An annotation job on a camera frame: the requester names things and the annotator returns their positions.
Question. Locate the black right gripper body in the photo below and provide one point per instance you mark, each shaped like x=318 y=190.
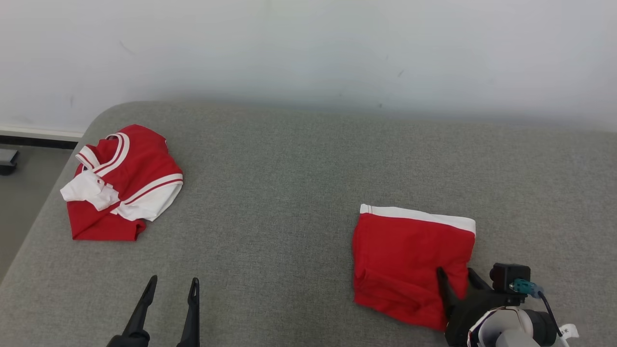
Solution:
x=470 y=313

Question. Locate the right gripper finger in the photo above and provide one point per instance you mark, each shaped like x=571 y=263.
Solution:
x=448 y=294
x=477 y=282

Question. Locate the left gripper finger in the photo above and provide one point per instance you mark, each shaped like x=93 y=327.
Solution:
x=143 y=306
x=193 y=318

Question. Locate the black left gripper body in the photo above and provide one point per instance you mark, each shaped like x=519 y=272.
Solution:
x=129 y=340

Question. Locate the red shorts with white stripe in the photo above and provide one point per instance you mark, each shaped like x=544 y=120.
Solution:
x=405 y=260

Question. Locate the red basketball jersey white trim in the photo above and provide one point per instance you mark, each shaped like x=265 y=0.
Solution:
x=140 y=159

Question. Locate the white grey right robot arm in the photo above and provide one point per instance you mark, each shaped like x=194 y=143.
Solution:
x=506 y=330

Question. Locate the dark grey floor object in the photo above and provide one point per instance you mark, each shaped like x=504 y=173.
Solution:
x=7 y=161

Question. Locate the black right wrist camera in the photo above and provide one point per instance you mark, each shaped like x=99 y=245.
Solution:
x=506 y=273

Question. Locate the black white wall baseboard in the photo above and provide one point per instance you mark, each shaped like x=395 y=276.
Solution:
x=33 y=137

